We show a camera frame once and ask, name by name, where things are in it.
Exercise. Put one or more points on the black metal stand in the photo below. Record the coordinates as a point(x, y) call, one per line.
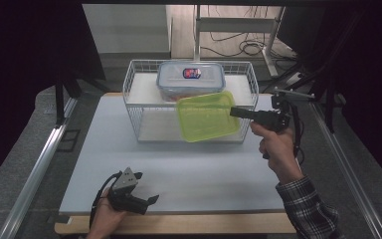
point(59, 99)
point(329, 106)

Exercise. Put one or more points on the white metal desk frame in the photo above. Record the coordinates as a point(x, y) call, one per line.
point(235, 24)

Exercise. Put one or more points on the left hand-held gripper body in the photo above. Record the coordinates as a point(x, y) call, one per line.
point(126, 199)

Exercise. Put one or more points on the person's right hand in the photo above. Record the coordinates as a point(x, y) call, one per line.
point(278, 149)

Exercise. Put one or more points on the clear food container blue lid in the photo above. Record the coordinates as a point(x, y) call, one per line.
point(190, 81)

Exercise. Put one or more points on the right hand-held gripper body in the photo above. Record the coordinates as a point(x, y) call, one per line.
point(275, 118)

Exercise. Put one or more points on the aluminium rail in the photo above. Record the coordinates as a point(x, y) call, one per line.
point(36, 172)
point(344, 172)

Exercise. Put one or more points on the person's left hand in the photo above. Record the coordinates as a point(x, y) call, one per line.
point(104, 220)

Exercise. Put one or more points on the white cabinet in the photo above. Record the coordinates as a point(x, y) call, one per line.
point(126, 28)

